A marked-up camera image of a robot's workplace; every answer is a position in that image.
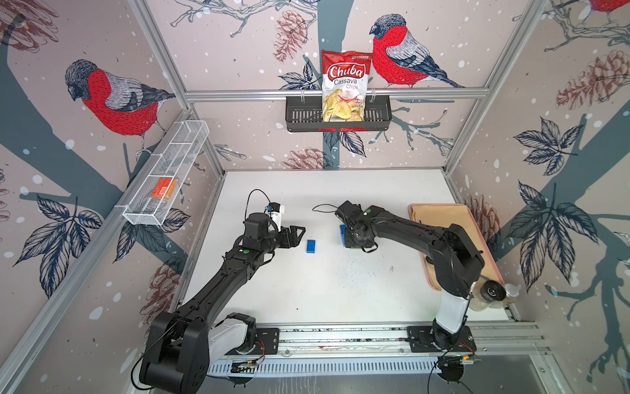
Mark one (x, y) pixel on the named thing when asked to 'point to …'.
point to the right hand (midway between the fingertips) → (351, 241)
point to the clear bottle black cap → (486, 293)
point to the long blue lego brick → (343, 229)
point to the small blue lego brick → (311, 246)
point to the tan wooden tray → (463, 217)
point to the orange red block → (161, 186)
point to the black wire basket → (304, 113)
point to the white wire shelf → (174, 160)
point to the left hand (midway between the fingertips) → (300, 225)
